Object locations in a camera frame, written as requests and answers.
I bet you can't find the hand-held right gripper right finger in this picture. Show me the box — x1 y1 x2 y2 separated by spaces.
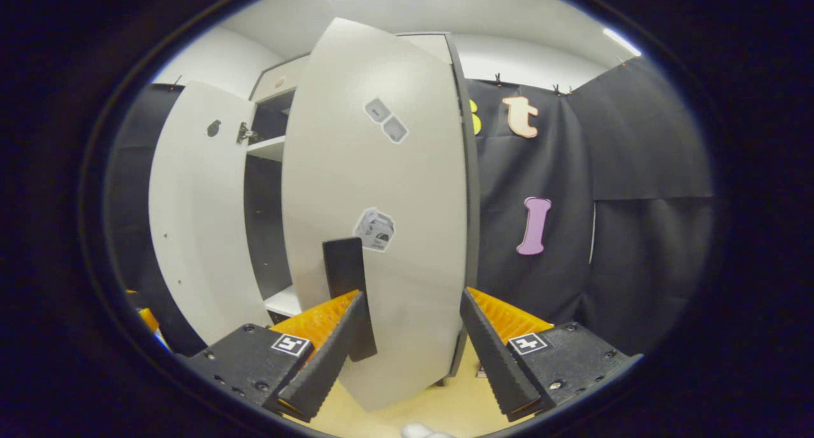
458 287 643 423

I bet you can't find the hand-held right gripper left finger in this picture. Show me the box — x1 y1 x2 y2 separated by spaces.
184 290 369 424

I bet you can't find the white shoe cabinet door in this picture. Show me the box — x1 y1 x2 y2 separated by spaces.
148 81 274 346
282 17 471 413

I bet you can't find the white shoe cabinet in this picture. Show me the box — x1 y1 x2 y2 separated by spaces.
245 32 481 388

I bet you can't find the black backdrop cloth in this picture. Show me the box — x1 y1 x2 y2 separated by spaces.
105 55 714 356

